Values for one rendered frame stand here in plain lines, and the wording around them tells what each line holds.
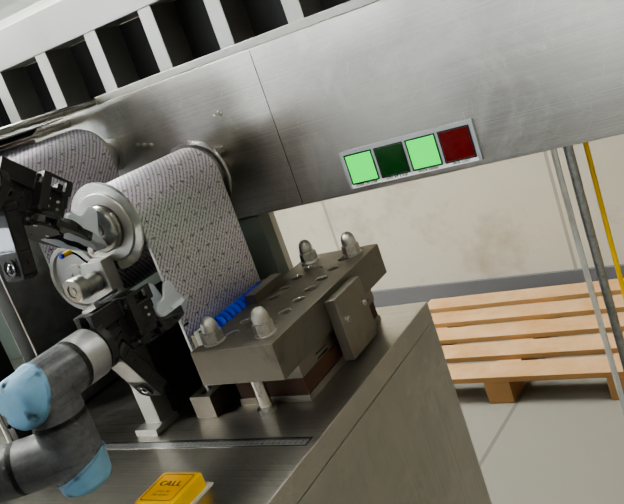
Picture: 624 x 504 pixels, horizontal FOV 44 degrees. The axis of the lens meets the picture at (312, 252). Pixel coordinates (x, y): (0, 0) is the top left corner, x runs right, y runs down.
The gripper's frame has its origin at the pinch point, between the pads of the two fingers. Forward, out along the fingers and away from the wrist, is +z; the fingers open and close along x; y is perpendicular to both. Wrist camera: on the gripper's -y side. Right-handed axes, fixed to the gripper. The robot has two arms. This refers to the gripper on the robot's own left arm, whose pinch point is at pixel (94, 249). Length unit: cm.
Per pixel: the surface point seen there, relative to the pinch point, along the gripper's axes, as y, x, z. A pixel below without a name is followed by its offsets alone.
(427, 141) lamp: 21, -44, 29
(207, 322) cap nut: -10.4, -14.0, 12.2
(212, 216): 11.3, -6.6, 19.2
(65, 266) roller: 0.8, 13.7, 5.5
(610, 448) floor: -13, -35, 175
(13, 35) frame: 55, 39, 3
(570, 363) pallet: 18, -19, 195
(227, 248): 6.8, -6.6, 23.9
